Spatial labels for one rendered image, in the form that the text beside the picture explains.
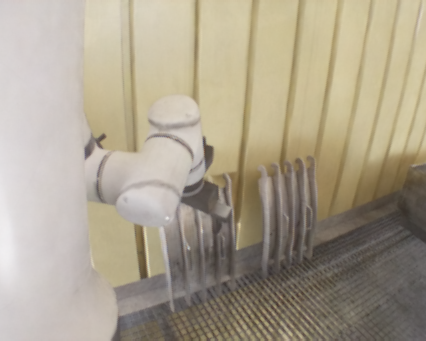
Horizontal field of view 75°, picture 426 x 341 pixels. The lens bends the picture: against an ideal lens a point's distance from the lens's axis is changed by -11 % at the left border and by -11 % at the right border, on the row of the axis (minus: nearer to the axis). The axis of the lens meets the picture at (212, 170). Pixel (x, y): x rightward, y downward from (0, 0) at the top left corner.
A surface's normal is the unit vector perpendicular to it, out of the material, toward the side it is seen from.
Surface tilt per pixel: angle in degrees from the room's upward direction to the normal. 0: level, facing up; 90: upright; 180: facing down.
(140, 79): 90
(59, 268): 88
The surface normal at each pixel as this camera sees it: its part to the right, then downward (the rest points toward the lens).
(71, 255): 0.99, 0.11
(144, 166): -0.06, -0.64
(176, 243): 0.46, 0.14
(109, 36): 0.47, 0.40
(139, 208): -0.14, 0.66
